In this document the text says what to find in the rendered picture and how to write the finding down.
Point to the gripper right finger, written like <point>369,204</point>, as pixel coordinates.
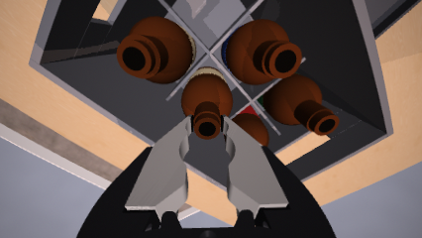
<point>259,181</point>

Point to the grey square tray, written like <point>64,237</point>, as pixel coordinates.
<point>385,13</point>

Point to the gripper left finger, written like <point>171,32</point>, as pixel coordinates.
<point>154,182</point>

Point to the dark grey box with slot openings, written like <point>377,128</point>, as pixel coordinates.
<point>79,54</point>

